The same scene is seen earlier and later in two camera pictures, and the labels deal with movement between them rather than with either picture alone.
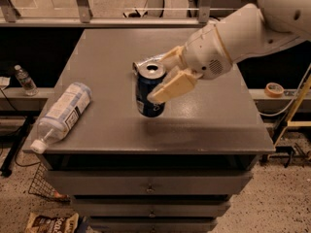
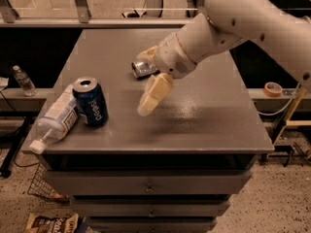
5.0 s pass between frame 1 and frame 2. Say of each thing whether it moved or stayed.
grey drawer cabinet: stayed
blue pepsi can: moved
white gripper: moved
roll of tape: stayed
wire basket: stayed
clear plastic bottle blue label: stayed
